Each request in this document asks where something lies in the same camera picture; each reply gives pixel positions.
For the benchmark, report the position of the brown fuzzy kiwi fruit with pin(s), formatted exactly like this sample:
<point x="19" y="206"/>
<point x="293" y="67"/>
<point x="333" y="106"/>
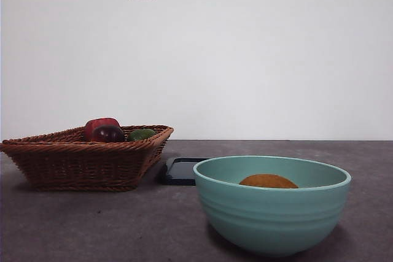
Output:
<point x="268" y="181"/>

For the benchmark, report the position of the teal ribbed bowl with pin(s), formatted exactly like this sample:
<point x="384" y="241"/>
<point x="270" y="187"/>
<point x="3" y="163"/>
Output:
<point x="273" y="216"/>

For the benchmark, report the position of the green vegetable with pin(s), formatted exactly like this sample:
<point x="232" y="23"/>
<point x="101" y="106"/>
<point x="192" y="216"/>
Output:
<point x="141" y="134"/>

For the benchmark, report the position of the dark rectangular tray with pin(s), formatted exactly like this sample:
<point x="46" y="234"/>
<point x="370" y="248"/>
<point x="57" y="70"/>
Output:
<point x="179" y="171"/>

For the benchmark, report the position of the dark purple round fruit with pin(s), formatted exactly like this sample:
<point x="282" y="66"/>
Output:
<point x="109" y="133"/>

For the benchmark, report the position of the red bell pepper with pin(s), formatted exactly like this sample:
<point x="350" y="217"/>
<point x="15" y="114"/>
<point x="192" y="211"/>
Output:
<point x="99" y="122"/>

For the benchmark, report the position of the brown wicker basket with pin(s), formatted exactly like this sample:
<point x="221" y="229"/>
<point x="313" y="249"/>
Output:
<point x="83" y="164"/>

